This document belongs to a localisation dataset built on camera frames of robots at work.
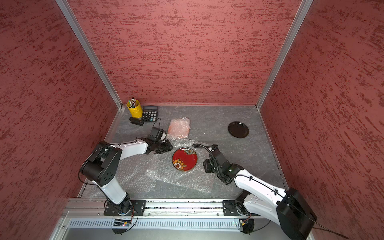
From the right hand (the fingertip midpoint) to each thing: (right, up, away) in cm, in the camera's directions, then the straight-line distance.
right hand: (205, 166), depth 84 cm
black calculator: (-41, +32, +29) cm, 60 cm away
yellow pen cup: (-50, +33, +23) cm, 64 cm away
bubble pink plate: (-27, -1, +4) cm, 27 cm away
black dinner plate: (+25, +20, +19) cm, 37 cm away
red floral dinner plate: (-13, +3, +6) cm, 14 cm away
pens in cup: (-49, +39, +16) cm, 65 cm away
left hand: (-22, +8, +10) cm, 25 cm away
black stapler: (-50, +26, +23) cm, 61 cm away
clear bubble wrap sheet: (-42, -6, -1) cm, 43 cm away
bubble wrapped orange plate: (-17, +22, +19) cm, 34 cm away
